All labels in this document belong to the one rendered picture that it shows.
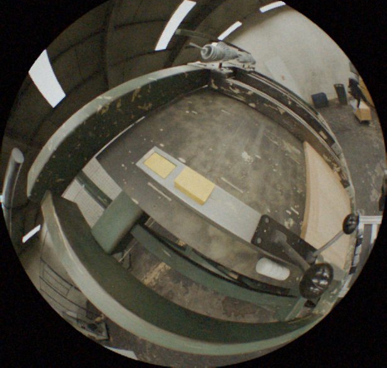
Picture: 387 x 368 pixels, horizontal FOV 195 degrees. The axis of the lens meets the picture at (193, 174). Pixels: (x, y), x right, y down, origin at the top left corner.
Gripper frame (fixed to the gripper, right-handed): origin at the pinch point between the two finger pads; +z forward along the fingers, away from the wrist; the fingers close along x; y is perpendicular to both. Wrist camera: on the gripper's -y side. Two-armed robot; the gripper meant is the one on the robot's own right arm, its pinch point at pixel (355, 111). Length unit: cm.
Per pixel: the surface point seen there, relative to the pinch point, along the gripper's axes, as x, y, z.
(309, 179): 57, 39, 16
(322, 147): 33.3, 31.2, 18.0
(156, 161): 82, 68, -3
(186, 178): 82, 61, -2
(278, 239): 81, 47, 5
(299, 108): -9.7, 42.4, 17.2
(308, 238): 75, 36, 16
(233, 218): 82, 54, 4
